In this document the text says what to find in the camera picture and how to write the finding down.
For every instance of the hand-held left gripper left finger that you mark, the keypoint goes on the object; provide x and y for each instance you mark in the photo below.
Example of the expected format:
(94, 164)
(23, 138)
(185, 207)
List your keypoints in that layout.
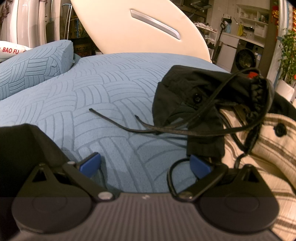
(91, 163)

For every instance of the blue textured mattress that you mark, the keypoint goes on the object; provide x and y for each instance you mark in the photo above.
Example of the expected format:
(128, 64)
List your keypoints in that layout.
(104, 92)

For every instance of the leafy green plant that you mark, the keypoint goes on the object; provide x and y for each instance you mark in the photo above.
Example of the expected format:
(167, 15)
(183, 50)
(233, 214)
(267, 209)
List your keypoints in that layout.
(288, 58)

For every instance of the dark carved cabinet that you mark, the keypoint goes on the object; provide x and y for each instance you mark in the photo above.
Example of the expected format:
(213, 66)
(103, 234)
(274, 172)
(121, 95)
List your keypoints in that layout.
(83, 47)

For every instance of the white curtain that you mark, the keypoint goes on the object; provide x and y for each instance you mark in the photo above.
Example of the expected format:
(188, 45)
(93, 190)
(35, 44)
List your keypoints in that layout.
(25, 23)

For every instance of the black jacket with striped lining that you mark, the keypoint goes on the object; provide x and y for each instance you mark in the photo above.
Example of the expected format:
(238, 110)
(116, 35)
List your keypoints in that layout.
(185, 92)

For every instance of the dark stick vacuum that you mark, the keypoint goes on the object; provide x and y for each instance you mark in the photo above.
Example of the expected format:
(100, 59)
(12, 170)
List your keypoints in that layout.
(218, 46)

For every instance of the white shoe rack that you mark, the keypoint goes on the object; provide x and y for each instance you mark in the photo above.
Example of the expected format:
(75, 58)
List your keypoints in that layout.
(208, 34)

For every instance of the tall white planter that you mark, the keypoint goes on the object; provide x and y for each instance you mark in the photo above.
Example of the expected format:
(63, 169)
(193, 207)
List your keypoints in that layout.
(284, 90)

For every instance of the red hanging decoration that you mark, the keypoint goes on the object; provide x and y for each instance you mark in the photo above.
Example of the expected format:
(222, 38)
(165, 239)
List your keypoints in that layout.
(275, 14)

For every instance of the blue textured pillow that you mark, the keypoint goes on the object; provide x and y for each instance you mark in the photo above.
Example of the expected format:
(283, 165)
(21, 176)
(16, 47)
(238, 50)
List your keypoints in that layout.
(34, 67)

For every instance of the grey washing machine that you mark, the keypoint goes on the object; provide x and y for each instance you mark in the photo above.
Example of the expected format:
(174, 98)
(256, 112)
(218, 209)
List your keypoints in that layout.
(246, 59)

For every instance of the white cabinet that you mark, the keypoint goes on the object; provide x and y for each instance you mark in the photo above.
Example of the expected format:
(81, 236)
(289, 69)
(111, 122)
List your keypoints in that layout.
(227, 51)

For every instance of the yellow hanging cloth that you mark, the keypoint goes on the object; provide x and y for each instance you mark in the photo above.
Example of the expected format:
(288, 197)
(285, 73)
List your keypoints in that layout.
(241, 30)

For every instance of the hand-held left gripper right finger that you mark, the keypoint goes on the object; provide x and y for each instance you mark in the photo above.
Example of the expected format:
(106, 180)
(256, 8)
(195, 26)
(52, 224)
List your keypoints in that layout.
(200, 165)

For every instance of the white wall shelf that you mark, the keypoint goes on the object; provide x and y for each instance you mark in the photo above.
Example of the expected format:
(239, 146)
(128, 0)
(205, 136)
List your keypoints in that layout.
(259, 30)

